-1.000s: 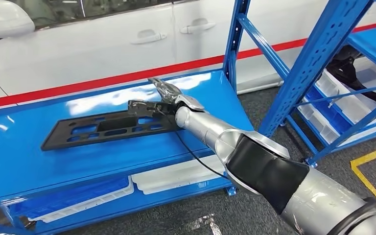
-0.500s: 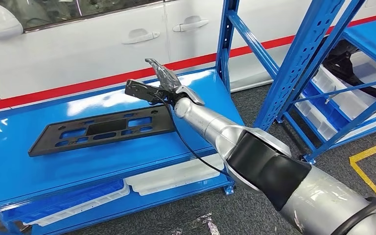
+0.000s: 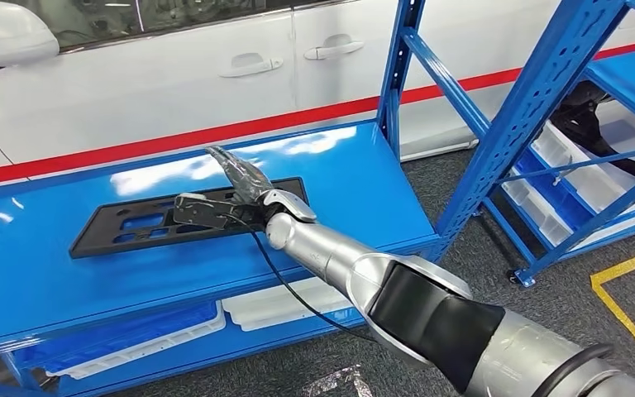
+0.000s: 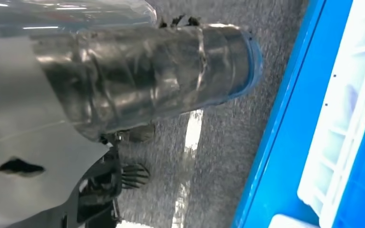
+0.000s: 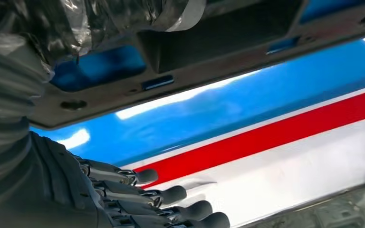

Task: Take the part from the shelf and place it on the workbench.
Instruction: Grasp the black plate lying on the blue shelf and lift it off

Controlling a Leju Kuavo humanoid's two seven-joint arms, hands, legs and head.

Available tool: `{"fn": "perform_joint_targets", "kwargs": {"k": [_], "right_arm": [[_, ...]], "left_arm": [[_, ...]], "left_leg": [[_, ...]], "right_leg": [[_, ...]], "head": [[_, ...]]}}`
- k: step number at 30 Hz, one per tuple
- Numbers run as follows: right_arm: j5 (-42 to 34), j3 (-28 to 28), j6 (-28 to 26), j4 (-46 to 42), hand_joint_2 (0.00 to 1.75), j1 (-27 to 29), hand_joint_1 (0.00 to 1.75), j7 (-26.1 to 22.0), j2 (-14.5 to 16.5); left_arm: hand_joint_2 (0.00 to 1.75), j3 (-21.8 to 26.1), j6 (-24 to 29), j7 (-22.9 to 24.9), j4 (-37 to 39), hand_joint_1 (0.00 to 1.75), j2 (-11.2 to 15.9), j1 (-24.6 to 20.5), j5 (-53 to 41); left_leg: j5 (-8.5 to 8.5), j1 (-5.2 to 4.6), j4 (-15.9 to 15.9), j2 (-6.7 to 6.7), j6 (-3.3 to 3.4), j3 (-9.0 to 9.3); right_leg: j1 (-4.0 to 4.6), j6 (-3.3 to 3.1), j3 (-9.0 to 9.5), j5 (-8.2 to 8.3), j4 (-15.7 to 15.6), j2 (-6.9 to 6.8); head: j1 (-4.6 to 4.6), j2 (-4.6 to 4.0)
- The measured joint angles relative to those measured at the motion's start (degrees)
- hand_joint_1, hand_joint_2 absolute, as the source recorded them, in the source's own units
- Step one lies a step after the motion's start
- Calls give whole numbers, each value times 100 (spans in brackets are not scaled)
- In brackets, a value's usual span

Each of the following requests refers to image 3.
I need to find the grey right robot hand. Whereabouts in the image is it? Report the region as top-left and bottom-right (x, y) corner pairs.
(205, 145), (276, 208)

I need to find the black plastic panel part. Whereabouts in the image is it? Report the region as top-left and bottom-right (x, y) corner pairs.
(69, 176), (308, 260)

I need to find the black car trim part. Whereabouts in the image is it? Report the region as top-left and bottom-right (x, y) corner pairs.
(550, 80), (635, 179)

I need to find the translucent plastic bin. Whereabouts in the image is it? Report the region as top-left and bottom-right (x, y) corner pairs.
(221, 276), (352, 333)

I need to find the white car with red stripe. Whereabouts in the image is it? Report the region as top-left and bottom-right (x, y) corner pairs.
(0, 0), (635, 190)

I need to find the silver floor tape strip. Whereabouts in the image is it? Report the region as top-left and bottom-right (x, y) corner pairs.
(301, 366), (374, 397)

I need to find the large white plastic bin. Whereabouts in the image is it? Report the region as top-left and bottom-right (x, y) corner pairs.
(531, 98), (635, 216)

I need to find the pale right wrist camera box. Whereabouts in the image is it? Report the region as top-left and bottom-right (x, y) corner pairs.
(173, 193), (242, 230)

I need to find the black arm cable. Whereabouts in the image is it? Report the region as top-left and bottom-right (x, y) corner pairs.
(222, 212), (615, 397)

